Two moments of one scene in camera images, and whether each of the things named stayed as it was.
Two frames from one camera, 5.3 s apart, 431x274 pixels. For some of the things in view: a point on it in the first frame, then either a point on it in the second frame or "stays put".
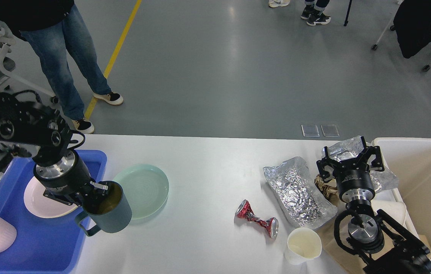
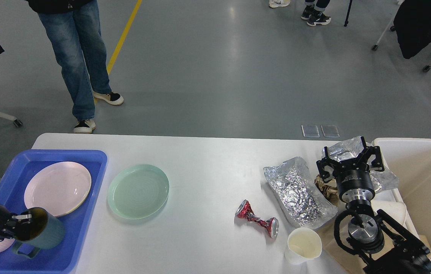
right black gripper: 355,182 stays put
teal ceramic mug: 108,206 to 46,231
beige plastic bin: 427,170 stays put
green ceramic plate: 146,187 stays put
